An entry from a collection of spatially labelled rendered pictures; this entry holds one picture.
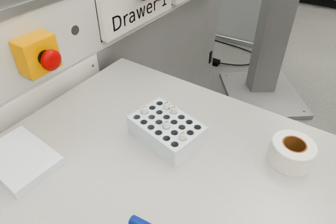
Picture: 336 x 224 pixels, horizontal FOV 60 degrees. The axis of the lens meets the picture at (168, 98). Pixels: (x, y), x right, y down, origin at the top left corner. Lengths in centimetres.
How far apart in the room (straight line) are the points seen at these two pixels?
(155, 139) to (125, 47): 40
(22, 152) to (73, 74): 24
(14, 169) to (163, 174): 23
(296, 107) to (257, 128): 134
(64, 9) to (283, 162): 51
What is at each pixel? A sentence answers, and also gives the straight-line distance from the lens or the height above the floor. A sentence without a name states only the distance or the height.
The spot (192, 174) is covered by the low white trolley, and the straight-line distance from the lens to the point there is 49.
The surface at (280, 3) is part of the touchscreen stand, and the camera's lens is 171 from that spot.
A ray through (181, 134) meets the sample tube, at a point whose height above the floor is 81.
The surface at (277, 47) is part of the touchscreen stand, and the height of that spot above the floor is 36.
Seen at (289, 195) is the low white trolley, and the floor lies 76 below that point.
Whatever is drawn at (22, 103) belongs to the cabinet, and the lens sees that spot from 66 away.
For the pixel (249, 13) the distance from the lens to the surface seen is 250.
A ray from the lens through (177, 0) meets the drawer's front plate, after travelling 97.
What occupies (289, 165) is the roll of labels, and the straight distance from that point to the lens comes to 50.
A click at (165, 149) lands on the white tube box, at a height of 79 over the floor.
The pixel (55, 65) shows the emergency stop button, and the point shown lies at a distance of 58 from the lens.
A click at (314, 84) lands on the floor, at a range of 225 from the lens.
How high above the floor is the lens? 114
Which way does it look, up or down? 37 degrees down
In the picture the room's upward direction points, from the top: straight up
